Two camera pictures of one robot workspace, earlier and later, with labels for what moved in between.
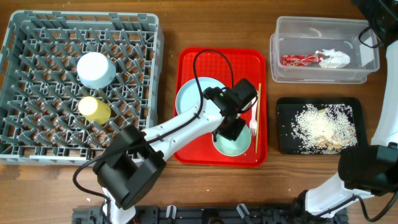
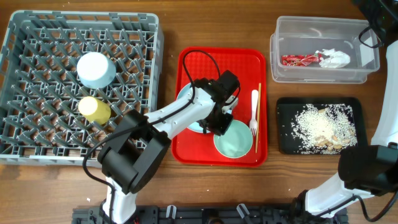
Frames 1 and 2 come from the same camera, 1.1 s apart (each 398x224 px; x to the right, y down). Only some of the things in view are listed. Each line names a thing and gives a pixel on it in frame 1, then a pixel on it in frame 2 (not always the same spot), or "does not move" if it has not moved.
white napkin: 336,59 does not move
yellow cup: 96,110 does not move
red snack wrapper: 300,60 does not move
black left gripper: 233,134 -> 221,129
